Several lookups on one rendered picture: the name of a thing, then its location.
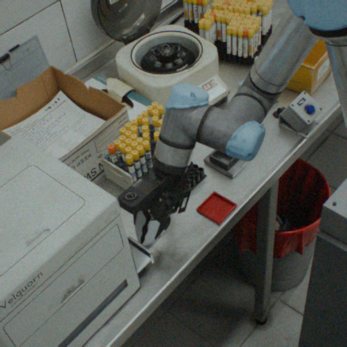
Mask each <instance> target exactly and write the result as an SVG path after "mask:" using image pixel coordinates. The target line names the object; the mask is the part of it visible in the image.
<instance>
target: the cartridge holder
mask: <svg viewBox="0 0 347 347"><path fill-rule="evenodd" d="M203 162H204V163H206V164H208V165H210V167H212V168H214V169H216V170H218V171H221V172H222V173H224V174H226V175H227V176H230V177H231V178H233V177H234V176H236V175H237V174H238V173H239V172H240V171H241V170H242V169H243V168H244V166H245V161H243V160H241V159H238V158H235V157H229V156H227V155H226V154H224V153H222V152H218V151H217V150H215V149H213V151H212V152H211V153H210V154H209V155H208V156H207V157H206V158H205V159H204V160H203Z"/></svg>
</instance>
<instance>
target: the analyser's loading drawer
mask: <svg viewBox="0 0 347 347"><path fill-rule="evenodd" d="M127 240H129V246H130V249H131V252H132V253H133V255H134V262H135V265H136V269H137V272H138V273H139V272H140V271H141V269H143V268H144V267H145V266H146V265H147V264H148V263H149V262H150V263H151V264H152V263H153V262H154V261H153V256H152V251H151V250H149V249H148V248H146V247H145V246H143V245H142V244H141V243H139V242H138V241H136V240H135V239H134V238H132V237H131V236H128V237H127Z"/></svg>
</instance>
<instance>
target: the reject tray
mask: <svg viewBox="0 0 347 347"><path fill-rule="evenodd" d="M237 206H238V205H237V204H236V203H233V202H232V201H230V200H228V199H227V198H226V197H225V196H223V195H221V194H219V193H217V192H216V191H213V192H212V193H211V194H210V195H209V196H208V198H207V199H206V200H205V201H204V202H202V204H200V205H199V206H198V207H197V208H196V210H197V211H198V212H199V213H201V215H203V216H205V217H207V218H209V219H210V220H212V221H214V222H215V223H216V224H221V223H222V222H223V221H224V220H225V219H226V218H227V217H228V216H229V215H230V213H231V212H232V211H233V210H235V209H236V208H237Z"/></svg>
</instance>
